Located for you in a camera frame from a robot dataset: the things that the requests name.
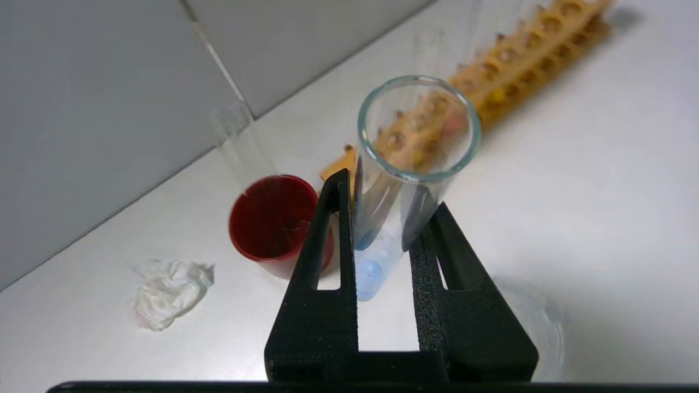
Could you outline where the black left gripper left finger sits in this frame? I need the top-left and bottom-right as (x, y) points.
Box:
(265, 168), (359, 383)

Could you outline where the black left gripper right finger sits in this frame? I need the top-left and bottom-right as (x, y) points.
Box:
(408, 202), (540, 383)

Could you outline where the blue pigment test tube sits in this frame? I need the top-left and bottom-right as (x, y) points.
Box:
(352, 75), (482, 302)

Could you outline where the wooden test tube rack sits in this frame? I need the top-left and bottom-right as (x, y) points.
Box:
(319, 0), (613, 189)

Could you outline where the dark red plastic cup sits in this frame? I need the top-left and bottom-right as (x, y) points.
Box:
(228, 175), (335, 280)

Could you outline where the crumpled white tissue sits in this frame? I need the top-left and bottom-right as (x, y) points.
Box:
(131, 259), (215, 332)

